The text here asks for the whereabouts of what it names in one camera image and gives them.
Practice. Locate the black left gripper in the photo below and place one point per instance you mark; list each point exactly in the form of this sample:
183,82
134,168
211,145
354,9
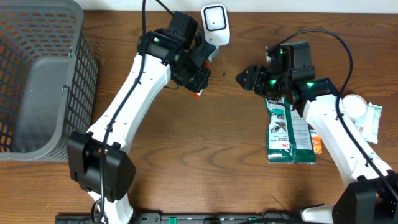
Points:
203,82

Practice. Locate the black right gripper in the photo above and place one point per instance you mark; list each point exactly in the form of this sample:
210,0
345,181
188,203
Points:
257,78

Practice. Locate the red stick sachet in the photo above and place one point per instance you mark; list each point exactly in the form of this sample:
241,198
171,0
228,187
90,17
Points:
206,65

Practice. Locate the tall green white packet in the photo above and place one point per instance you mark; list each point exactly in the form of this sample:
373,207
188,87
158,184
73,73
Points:
288,135

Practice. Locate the orange snack packet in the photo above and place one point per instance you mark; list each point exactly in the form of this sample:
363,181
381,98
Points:
316,141

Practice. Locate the white tub container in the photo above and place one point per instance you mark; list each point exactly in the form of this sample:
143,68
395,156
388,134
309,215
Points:
355,106

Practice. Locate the light green tissue packet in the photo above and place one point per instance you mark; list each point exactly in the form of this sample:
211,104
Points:
368,125

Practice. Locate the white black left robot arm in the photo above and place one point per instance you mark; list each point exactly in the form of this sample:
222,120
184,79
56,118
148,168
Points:
98,159

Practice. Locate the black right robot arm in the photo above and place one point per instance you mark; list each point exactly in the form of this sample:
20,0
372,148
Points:
370,194

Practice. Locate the white barcode scanner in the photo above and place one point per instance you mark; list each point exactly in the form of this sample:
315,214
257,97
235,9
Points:
216,24

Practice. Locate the grey plastic mesh basket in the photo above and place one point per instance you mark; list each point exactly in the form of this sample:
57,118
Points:
49,77

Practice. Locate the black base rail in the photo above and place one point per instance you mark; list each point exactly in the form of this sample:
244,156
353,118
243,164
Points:
267,217

